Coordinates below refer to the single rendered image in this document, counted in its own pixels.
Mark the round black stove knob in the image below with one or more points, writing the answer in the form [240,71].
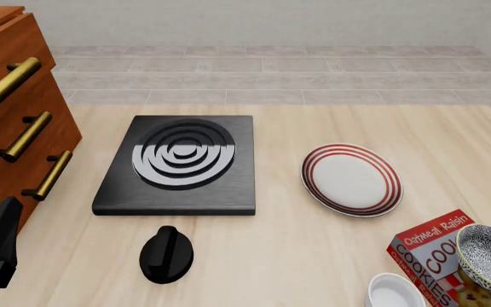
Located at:
[166,256]

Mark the wooden cabinet drawer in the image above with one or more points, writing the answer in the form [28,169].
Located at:
[53,96]
[68,134]
[24,41]

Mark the black patterned bowl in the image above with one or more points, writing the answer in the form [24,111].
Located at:
[484,256]

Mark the flat black stove plate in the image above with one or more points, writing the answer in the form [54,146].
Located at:
[117,192]

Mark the oatmeal raisin cookies box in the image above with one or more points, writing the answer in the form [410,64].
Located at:
[424,252]

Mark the small white ramekin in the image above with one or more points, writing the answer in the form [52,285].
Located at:
[394,292]

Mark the white plate with red rings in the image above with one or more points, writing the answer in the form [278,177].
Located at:
[350,182]

